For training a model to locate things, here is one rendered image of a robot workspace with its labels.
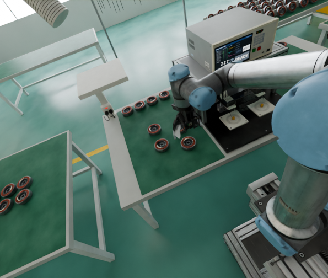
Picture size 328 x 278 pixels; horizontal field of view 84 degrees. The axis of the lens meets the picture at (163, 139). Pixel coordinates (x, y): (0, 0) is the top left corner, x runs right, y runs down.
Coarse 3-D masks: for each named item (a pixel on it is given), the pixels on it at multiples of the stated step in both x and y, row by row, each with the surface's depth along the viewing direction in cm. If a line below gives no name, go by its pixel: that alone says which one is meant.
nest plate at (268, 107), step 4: (260, 104) 139; (264, 104) 139; (268, 104) 138; (272, 104) 137; (252, 108) 139; (256, 108) 138; (260, 108) 137; (264, 108) 136; (268, 108) 135; (272, 108) 134; (256, 112) 136; (260, 112) 135; (264, 112) 134; (268, 112) 133; (260, 116) 133
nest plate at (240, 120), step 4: (224, 116) 140; (228, 116) 139; (232, 116) 138; (236, 116) 137; (240, 116) 136; (224, 120) 137; (228, 120) 137; (232, 120) 136; (236, 120) 135; (240, 120) 134; (244, 120) 133; (228, 124) 134; (232, 124) 133; (236, 124) 133; (240, 124) 132; (228, 128) 133; (232, 128) 131
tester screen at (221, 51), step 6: (246, 36) 108; (234, 42) 108; (240, 42) 109; (246, 42) 111; (222, 48) 107; (228, 48) 109; (234, 48) 110; (216, 54) 109; (222, 54) 110; (228, 54) 112; (234, 54) 113; (240, 54) 115; (216, 60) 112; (222, 60) 113; (216, 66) 115
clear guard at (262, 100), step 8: (232, 88) 116; (240, 88) 114; (248, 88) 112; (224, 96) 113; (232, 96) 111; (240, 96) 109; (248, 96) 109; (256, 96) 109; (264, 96) 110; (232, 104) 108; (240, 104) 108; (256, 104) 109; (232, 112) 108; (240, 112) 109
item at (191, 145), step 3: (183, 138) 135; (186, 138) 134; (189, 138) 134; (192, 138) 133; (183, 141) 133; (186, 141) 136; (189, 141) 133; (192, 141) 132; (195, 141) 131; (183, 144) 132; (186, 144) 132; (189, 144) 132; (192, 144) 130; (195, 144) 130; (183, 147) 131; (186, 147) 129; (189, 147) 129; (192, 147) 129; (186, 150) 131; (189, 150) 130
